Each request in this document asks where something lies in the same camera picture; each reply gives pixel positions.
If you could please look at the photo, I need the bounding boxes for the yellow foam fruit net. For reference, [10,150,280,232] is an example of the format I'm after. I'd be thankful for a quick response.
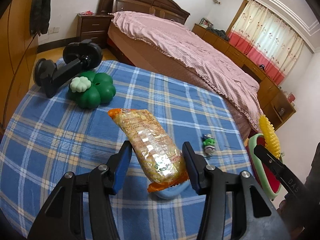
[259,115,281,159]

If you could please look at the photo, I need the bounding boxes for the orange noodle snack packet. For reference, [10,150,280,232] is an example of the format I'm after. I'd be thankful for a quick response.
[108,108,189,193]

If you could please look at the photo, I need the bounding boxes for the red bin with green rim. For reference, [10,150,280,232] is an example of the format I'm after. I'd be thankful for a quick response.
[246,133,281,201]

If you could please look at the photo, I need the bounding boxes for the small blue cup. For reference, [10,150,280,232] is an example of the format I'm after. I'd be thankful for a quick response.
[153,180,190,200]

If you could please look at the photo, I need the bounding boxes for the blue plaid table cloth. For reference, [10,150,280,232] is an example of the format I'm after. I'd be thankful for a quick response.
[1,61,251,239]

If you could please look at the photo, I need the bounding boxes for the small green toy figure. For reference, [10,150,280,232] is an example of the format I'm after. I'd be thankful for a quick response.
[202,134,216,155]

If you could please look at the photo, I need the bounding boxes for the long wooden low cabinet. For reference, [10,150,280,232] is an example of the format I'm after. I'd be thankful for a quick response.
[192,24,296,130]

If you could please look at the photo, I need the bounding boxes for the red cup on cabinet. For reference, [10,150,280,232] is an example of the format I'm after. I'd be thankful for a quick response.
[287,93,295,103]

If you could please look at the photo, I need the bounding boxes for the green clover-shaped plastic toy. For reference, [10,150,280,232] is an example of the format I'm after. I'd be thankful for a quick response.
[68,71,116,109]

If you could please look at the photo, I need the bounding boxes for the pink bed cover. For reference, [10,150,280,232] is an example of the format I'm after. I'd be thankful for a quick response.
[108,11,263,135]

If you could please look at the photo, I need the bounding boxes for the black handheld device stand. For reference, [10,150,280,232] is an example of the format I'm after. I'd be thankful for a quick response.
[34,39,103,98]

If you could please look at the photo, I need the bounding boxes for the cream and red curtain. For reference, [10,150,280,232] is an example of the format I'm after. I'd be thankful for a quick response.
[228,0,304,85]

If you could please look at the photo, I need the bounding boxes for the orange wooden wardrobe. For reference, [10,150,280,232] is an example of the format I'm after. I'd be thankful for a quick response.
[1,0,39,135]

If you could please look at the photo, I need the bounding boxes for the dark clothes pile on cabinet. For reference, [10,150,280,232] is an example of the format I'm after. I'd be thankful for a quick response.
[206,27,230,42]

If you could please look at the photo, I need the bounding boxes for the dark wooden nightstand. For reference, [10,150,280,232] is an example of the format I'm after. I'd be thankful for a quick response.
[76,14,113,49]

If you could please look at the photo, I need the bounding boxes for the black jacket hanging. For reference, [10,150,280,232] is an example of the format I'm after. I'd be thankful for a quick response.
[29,0,51,36]

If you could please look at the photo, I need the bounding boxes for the dark wooden bed headboard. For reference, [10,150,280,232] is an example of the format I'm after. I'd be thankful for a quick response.
[97,0,190,24]

